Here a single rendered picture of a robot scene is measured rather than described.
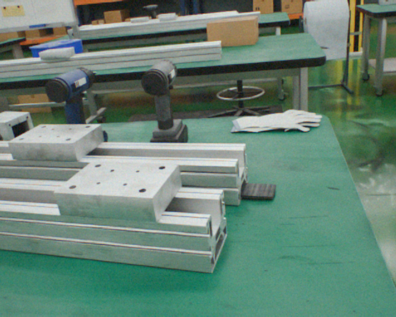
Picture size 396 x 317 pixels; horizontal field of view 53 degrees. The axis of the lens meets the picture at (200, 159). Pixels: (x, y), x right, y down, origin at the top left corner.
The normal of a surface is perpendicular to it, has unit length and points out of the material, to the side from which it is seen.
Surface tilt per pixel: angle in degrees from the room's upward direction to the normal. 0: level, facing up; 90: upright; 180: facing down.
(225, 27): 87
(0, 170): 90
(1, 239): 90
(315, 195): 0
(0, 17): 90
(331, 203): 0
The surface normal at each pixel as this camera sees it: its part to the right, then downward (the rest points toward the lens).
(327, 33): -0.07, 0.61
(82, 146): 0.95, 0.02
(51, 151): -0.29, 0.41
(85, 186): -0.11, -0.91
